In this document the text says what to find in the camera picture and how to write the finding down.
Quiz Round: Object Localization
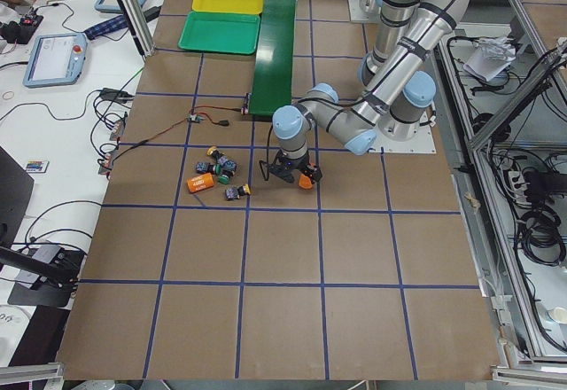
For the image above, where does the orange cylinder with 4680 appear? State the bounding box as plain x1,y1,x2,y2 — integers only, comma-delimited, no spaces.
186,173,215,194

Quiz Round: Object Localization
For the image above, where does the black power adapter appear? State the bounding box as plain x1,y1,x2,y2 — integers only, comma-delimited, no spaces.
99,88,134,103

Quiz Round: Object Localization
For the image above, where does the aluminium frame post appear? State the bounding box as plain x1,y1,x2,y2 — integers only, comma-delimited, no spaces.
116,0,155,58

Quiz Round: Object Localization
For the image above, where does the crumpled white paper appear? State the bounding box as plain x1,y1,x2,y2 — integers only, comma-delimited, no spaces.
463,36,517,82

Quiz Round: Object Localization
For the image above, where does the green conveyor belt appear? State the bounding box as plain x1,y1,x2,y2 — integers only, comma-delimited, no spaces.
248,0,298,116

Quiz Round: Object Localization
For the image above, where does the black monitor stand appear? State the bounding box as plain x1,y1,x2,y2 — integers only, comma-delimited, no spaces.
1,150,86,308

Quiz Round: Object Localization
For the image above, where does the large blue teach pendant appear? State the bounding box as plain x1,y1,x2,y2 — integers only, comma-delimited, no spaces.
23,33,88,88

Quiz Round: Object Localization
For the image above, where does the green plastic tray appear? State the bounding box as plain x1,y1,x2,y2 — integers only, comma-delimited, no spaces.
178,12,260,55

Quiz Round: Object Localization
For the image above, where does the small motor controller board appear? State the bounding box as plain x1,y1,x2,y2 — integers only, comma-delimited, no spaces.
187,114,205,123

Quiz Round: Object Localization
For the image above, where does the yellow push button top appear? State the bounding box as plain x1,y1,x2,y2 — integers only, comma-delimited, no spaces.
206,146,224,161

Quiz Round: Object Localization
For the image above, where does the yellow push button bottom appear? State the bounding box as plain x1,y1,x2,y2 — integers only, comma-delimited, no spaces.
225,184,252,201

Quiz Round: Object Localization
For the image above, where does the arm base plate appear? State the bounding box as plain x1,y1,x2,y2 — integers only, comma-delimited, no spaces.
369,97,436,154
347,0,381,23

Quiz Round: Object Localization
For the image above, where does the plain orange cylinder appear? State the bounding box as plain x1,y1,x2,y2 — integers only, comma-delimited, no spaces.
298,174,315,190

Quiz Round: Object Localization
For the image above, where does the green push button lower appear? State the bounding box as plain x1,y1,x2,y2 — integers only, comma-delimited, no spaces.
218,170,234,184

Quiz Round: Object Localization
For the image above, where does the yellow push button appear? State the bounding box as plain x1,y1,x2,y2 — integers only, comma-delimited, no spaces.
206,146,224,161
225,184,252,201

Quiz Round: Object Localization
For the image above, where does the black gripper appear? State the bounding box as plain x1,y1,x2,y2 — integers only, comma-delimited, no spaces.
259,150,322,183

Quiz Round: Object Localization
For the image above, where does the blue checkered umbrella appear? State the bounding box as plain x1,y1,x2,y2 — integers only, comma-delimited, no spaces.
83,15,128,41

